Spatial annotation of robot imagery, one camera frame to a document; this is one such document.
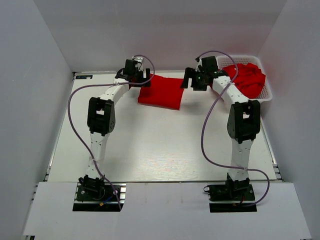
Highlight red t shirt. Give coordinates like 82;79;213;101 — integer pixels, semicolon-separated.
137;75;184;110

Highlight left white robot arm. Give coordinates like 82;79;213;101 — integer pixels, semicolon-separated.
86;55;152;179

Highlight blue table label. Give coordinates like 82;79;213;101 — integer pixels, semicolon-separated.
75;74;93;80

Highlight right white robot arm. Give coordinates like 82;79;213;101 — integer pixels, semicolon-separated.
180;56;261;200

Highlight white plastic basket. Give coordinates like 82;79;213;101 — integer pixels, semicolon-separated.
216;55;273;103

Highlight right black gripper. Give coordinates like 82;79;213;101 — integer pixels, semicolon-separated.
180;67;208;91

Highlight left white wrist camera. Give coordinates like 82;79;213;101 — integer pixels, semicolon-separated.
132;56;145;67

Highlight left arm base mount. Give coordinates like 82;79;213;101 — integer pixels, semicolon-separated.
72;175;126;212

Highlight red shirts in basket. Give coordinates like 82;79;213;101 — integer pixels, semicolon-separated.
233;63;266;99

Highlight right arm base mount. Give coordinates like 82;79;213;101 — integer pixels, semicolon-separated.
203;184;257;213

